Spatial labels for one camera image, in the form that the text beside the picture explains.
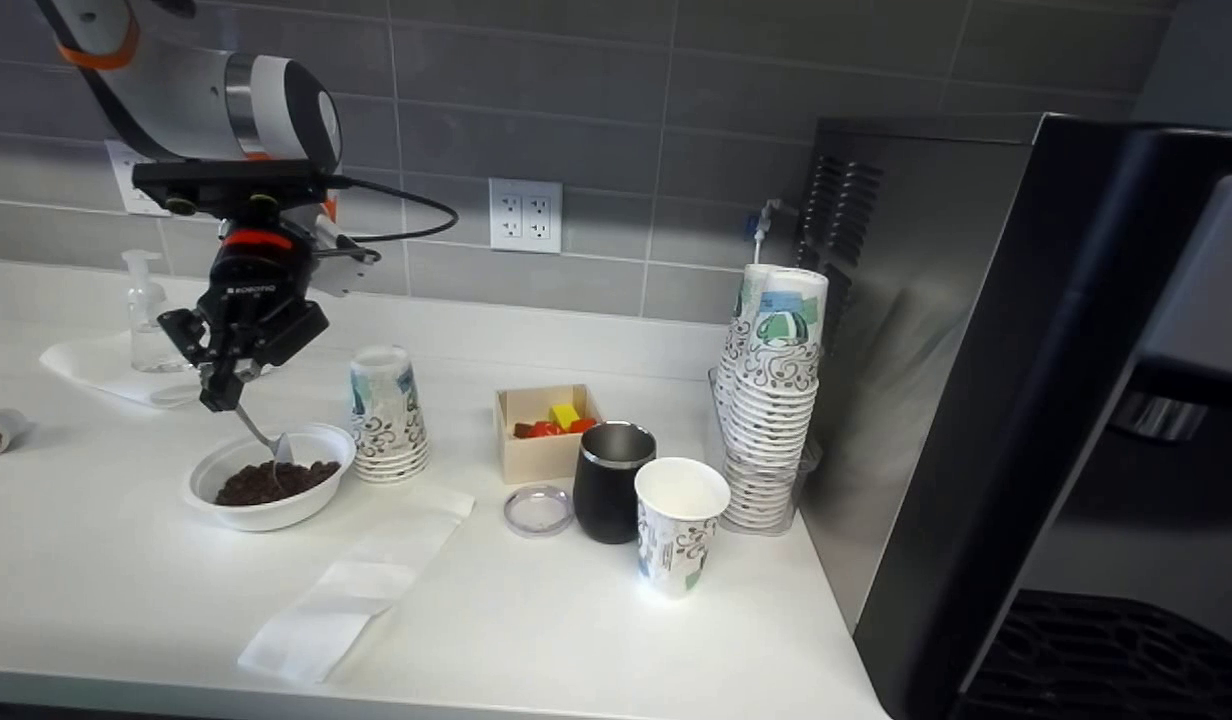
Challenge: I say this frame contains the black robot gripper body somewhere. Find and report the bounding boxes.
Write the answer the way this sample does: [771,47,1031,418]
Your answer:
[190,213,342,340]

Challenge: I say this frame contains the metal spoon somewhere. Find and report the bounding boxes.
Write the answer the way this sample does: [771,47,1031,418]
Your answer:
[233,394,299,466]

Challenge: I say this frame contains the white ceramic bowl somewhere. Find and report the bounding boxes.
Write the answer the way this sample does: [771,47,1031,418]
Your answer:
[182,418,364,535]

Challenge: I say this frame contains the clear glass bottle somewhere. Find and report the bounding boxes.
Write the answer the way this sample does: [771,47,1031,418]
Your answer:
[117,242,190,381]

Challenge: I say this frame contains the upside-down printed paper cup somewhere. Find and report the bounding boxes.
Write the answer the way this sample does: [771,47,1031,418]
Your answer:
[342,345,433,486]

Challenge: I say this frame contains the brown coffee grounds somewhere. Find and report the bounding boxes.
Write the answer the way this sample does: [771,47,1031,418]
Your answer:
[211,457,342,508]

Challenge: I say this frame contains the red orange packets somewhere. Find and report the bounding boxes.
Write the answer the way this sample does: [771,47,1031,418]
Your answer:
[507,413,600,444]

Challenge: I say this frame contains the small wooden box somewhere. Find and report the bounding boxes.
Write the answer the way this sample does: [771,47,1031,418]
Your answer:
[492,381,604,486]

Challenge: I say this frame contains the white paper towel strip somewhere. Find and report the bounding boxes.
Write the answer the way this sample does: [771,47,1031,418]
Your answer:
[233,474,480,689]

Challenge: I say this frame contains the black metal mug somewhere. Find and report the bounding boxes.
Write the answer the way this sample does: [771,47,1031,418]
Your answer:
[569,418,658,546]

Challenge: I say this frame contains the upright printed paper cup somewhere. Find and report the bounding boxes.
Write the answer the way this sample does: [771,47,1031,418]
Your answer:
[626,451,737,599]

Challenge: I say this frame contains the stack of printed paper cups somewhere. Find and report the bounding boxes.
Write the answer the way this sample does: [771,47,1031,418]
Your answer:
[731,260,780,352]
[755,265,833,361]

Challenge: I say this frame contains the thin white tube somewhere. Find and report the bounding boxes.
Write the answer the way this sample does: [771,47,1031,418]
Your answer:
[746,196,789,266]

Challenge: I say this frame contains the stainless steel appliance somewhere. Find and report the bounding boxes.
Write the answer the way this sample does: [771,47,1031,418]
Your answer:
[789,111,1053,631]

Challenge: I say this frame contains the black coffee machine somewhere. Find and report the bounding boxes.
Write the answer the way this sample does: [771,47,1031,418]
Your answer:
[849,106,1232,720]

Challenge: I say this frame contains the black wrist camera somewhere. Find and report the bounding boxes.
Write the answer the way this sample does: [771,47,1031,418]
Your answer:
[129,156,336,220]

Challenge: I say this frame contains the white wall outlet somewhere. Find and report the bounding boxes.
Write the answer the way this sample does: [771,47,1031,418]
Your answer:
[101,140,151,220]
[482,176,569,260]

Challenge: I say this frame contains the black camera cable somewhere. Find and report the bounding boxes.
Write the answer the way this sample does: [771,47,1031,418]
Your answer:
[318,167,463,252]

